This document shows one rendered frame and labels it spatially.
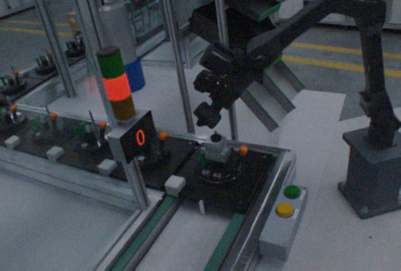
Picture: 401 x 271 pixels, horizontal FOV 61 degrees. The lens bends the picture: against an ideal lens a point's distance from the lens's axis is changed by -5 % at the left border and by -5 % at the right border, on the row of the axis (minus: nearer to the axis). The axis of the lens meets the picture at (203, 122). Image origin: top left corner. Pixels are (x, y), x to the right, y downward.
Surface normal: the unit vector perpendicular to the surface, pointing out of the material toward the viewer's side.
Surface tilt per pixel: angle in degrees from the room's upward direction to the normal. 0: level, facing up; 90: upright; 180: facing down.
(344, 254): 0
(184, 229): 0
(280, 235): 0
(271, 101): 45
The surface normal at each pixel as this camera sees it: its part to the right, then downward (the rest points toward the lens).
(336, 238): -0.14, -0.84
